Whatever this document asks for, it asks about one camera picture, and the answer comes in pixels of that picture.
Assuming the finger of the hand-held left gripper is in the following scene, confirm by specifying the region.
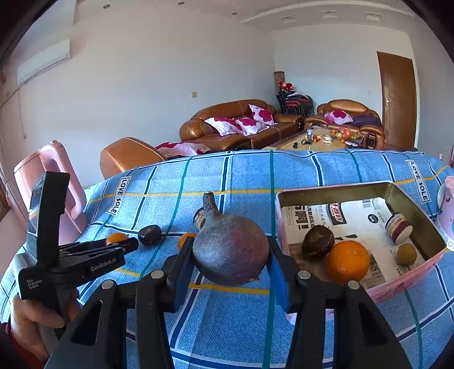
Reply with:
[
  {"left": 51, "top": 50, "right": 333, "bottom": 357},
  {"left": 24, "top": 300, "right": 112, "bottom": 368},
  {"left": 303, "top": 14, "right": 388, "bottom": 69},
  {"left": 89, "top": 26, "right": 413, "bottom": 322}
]
[
  {"left": 58, "top": 237, "right": 139, "bottom": 258},
  {"left": 62, "top": 248, "right": 126, "bottom": 265}
]

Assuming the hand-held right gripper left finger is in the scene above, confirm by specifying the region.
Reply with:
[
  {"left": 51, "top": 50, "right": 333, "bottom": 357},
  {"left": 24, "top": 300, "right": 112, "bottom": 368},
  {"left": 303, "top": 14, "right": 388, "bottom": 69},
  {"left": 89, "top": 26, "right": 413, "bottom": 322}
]
[{"left": 44, "top": 244, "right": 195, "bottom": 369}]

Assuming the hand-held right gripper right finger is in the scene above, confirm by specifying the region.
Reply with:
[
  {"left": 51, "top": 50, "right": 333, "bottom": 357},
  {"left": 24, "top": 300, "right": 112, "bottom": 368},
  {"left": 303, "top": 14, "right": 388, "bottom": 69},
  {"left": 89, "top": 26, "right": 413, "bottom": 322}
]
[{"left": 266, "top": 237, "right": 412, "bottom": 369}]

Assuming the dark brown wrinkled fruit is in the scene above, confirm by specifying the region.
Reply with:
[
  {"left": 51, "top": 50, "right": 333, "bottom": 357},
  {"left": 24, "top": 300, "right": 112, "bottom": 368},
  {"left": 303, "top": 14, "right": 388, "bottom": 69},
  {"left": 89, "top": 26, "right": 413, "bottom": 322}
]
[
  {"left": 138, "top": 225, "right": 162, "bottom": 246},
  {"left": 302, "top": 225, "right": 336, "bottom": 259}
]

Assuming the purple round radish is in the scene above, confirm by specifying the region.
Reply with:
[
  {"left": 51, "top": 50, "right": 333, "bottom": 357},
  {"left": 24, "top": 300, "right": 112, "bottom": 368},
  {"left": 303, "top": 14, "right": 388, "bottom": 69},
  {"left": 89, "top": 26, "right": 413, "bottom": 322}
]
[{"left": 192, "top": 192, "right": 270, "bottom": 286}]

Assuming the large orange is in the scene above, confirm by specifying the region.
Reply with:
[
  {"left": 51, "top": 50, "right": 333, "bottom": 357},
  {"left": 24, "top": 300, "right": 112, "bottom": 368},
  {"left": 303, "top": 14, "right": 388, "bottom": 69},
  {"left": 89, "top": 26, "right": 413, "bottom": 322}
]
[{"left": 325, "top": 240, "right": 370, "bottom": 285}]

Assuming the pink cardboard box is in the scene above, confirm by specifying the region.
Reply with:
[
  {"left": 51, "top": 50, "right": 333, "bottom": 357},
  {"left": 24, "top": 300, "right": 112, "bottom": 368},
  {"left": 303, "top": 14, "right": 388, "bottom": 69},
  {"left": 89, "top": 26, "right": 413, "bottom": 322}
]
[{"left": 275, "top": 181, "right": 448, "bottom": 322}]

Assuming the layered cake piece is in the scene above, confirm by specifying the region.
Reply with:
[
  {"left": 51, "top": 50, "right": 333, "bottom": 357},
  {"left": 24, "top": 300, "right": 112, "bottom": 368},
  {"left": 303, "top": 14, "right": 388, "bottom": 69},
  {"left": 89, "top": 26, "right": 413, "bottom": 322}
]
[{"left": 385, "top": 212, "right": 414, "bottom": 246}]

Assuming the small yellow-brown fruit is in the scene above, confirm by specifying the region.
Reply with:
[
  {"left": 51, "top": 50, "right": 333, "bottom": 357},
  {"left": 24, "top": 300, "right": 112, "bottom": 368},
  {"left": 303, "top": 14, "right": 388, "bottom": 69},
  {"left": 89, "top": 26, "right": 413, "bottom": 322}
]
[{"left": 396, "top": 243, "right": 418, "bottom": 266}]

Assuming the person's left forearm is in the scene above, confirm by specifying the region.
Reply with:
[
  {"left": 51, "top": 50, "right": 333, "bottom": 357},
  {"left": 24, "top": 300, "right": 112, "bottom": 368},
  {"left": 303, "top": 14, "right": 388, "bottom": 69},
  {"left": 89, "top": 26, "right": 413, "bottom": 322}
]
[{"left": 0, "top": 321, "right": 50, "bottom": 369}]

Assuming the person's left hand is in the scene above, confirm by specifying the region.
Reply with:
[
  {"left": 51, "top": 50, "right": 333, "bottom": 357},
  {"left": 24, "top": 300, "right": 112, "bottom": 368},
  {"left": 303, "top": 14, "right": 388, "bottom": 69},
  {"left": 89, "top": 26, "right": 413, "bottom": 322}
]
[{"left": 9, "top": 289, "right": 81, "bottom": 359}]

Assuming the pink chair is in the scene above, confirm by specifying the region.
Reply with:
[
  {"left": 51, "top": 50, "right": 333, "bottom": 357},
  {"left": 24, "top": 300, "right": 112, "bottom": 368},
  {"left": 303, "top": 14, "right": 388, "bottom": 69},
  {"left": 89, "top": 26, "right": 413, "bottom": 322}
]
[{"left": 14, "top": 140, "right": 89, "bottom": 245}]

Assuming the brown leather sofa end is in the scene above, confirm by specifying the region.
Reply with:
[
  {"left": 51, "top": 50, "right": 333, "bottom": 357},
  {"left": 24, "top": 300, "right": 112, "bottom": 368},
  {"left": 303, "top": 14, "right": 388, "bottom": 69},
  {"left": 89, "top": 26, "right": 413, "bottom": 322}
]
[{"left": 100, "top": 137, "right": 167, "bottom": 180}]

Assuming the newspaper box lining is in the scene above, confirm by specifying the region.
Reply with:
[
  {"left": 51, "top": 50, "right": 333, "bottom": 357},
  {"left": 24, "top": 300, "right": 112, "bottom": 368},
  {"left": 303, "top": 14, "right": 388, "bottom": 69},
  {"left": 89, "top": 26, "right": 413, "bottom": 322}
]
[{"left": 282, "top": 197, "right": 426, "bottom": 290}]

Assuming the blue plaid tablecloth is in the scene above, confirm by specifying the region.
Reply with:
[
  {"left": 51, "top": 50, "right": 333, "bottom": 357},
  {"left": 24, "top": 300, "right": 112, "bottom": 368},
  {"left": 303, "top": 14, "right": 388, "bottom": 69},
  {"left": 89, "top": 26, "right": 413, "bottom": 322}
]
[{"left": 0, "top": 149, "right": 454, "bottom": 369}]

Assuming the brown leather three-seat sofa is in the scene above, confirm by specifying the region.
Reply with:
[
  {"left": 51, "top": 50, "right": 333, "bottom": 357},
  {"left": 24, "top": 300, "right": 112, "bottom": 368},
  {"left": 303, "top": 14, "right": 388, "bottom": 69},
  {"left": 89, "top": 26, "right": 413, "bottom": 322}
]
[{"left": 179, "top": 99, "right": 305, "bottom": 151}]

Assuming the wooden coffee table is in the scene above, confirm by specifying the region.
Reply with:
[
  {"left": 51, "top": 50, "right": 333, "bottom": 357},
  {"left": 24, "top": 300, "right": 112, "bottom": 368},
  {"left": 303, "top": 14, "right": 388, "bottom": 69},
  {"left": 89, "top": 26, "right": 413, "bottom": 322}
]
[{"left": 275, "top": 127, "right": 369, "bottom": 151}]

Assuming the white pillow with magenta flowers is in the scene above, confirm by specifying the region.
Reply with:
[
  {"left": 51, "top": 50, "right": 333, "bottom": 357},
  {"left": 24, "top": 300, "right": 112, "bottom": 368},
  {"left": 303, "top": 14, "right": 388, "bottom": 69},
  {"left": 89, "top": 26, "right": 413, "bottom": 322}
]
[
  {"left": 235, "top": 117, "right": 269, "bottom": 135},
  {"left": 324, "top": 110, "right": 353, "bottom": 124},
  {"left": 248, "top": 104, "right": 277, "bottom": 125},
  {"left": 205, "top": 116, "right": 243, "bottom": 136}
]

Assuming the pile of assorted fruit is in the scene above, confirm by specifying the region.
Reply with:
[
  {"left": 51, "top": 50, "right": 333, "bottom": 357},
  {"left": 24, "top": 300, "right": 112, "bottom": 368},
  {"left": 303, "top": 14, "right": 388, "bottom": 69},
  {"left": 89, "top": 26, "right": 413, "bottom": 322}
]
[{"left": 328, "top": 128, "right": 362, "bottom": 142}]

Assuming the white air conditioner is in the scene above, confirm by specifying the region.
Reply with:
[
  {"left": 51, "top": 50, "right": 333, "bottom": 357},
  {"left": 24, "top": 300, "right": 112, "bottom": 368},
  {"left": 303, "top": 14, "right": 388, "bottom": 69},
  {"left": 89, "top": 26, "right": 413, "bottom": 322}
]
[{"left": 17, "top": 39, "right": 71, "bottom": 86}]

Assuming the stack of black chairs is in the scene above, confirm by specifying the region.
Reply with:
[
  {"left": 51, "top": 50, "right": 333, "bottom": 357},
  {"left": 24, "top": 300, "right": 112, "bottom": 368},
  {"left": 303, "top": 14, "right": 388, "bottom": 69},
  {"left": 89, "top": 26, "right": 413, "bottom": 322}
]
[{"left": 277, "top": 89, "right": 314, "bottom": 116}]

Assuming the pink cartoon cup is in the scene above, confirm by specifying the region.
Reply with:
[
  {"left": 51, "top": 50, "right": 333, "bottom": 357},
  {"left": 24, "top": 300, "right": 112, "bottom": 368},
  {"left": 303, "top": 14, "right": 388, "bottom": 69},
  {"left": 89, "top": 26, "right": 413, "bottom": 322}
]
[{"left": 436, "top": 175, "right": 454, "bottom": 252}]

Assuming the purple cloth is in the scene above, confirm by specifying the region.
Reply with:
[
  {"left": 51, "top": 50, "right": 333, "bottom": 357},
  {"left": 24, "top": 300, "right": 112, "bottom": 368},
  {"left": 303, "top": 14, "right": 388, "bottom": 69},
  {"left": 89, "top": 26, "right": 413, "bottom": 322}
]
[{"left": 351, "top": 115, "right": 382, "bottom": 128}]

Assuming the brown leather armchair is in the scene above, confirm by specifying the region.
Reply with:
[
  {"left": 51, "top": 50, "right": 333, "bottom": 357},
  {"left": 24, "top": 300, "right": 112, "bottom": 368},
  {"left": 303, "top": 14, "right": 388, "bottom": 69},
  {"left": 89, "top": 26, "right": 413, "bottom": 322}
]
[{"left": 304, "top": 99, "right": 385, "bottom": 150}]

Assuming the tall patterned floor vase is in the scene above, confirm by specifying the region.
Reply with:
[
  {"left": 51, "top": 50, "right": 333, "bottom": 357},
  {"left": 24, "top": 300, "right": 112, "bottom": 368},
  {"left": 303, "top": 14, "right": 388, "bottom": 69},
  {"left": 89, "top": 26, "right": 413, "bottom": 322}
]
[{"left": 274, "top": 72, "right": 285, "bottom": 116}]

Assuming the brown wooden door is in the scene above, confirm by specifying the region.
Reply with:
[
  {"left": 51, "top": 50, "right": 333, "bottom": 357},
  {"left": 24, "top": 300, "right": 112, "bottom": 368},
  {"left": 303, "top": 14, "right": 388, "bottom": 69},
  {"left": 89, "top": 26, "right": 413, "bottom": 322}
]
[{"left": 377, "top": 51, "right": 417, "bottom": 150}]

